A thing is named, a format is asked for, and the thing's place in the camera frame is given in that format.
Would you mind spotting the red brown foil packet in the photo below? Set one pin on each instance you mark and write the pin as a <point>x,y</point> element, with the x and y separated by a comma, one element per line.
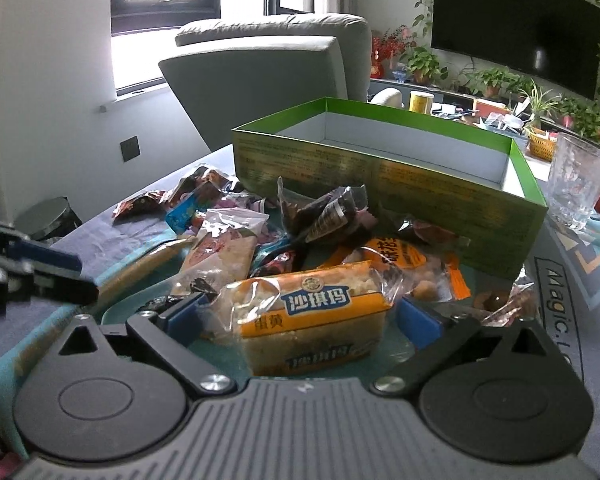
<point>135,206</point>

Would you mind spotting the potted spider plant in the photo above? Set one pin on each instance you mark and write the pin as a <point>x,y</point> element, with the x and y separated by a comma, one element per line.
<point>537,102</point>

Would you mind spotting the dark red snack packet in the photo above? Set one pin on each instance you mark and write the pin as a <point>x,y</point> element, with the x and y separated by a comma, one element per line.
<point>200,187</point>

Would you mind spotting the red flower decoration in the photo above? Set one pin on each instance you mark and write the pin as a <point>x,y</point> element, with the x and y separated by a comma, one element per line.
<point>382,52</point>

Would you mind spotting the wicker basket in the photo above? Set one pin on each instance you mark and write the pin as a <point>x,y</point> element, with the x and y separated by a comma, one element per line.
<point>541,145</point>

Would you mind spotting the yellow label cake packet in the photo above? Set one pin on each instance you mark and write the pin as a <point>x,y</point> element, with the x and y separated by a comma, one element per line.
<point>305,310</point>

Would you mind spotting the small blue snack packet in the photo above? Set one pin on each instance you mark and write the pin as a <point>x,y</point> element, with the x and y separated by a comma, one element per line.
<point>182,216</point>

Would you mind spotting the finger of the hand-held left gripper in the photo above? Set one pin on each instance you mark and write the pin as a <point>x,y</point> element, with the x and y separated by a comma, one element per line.
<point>65,290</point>
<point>45,256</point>

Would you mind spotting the maroon snack packet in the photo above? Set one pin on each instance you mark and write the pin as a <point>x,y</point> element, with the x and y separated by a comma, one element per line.
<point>430,232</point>

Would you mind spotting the dark wall socket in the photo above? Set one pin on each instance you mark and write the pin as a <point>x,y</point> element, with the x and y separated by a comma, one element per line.
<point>130,148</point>

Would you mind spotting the white plush cushion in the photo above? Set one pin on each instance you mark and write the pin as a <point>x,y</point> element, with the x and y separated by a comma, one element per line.
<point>387,97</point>

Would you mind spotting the orange box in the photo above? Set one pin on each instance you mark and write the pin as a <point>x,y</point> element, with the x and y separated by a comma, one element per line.
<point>490,108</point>

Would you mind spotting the black wall television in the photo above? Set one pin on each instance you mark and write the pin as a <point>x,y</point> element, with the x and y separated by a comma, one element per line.
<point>515,20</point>

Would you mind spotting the dark framed window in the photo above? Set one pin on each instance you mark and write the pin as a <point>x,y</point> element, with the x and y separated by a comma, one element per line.
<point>210,15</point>

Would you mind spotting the clear packet of brown nuts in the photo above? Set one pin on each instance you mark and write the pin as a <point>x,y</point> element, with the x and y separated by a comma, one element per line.
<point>500,302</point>

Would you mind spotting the clear glass mug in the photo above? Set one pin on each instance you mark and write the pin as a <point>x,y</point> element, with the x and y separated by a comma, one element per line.
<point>575,185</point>

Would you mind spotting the black cone snack packet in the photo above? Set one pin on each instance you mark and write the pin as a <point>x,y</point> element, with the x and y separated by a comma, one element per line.
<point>330,215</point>

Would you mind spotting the potted green plant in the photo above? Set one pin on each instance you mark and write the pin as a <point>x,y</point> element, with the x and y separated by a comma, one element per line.
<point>585,120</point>
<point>422,62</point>
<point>490,80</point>

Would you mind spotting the black round trash bin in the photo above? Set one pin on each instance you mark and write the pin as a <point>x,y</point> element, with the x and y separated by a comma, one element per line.
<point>47,217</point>

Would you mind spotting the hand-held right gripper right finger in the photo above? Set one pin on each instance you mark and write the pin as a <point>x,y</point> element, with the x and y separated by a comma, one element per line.
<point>420,322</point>

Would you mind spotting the dark television cabinet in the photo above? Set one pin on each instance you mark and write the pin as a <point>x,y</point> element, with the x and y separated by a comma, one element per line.
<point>452,97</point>

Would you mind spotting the yellow can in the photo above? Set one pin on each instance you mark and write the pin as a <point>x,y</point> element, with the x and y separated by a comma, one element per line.
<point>421,102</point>

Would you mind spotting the green cardboard box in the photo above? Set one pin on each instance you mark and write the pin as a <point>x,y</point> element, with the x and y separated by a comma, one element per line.
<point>330,160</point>

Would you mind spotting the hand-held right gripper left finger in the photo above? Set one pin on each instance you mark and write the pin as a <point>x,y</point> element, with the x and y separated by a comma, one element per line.
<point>185,316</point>

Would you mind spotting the grey armchair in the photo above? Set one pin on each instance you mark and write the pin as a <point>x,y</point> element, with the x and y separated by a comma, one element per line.
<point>260,85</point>

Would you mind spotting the orange printed snack packet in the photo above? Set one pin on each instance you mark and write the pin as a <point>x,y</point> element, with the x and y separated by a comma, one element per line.
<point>397,255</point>

